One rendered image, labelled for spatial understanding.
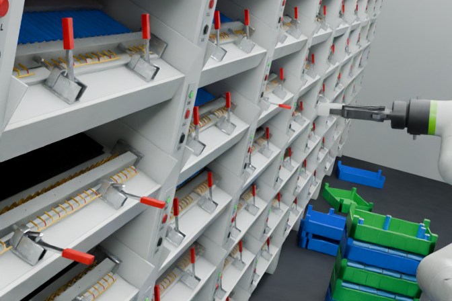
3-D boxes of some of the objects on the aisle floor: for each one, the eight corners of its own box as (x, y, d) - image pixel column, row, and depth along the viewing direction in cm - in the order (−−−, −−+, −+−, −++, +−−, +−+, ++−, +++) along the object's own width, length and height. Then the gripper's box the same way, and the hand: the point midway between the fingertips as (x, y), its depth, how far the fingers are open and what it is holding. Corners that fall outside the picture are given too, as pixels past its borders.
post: (186, 421, 234) (335, -209, 200) (177, 438, 225) (330, -219, 191) (120, 398, 238) (254, -224, 204) (107, 414, 229) (246, -235, 194)
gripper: (404, 134, 216) (312, 126, 221) (406, 125, 231) (319, 118, 236) (407, 105, 215) (314, 98, 220) (408, 98, 230) (321, 91, 235)
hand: (329, 109), depth 227 cm, fingers open, 3 cm apart
